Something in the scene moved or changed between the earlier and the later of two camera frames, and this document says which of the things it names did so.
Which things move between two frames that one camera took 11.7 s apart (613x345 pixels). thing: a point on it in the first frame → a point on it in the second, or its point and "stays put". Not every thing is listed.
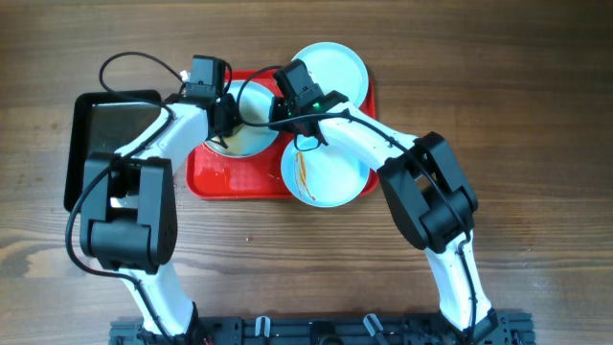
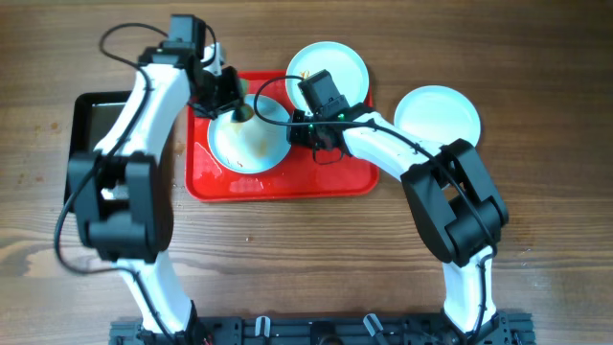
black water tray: [103, 122] stays put
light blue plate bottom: [329, 175] → [438, 115]
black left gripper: [233, 117] → [233, 98]
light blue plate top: [335, 67] stays put
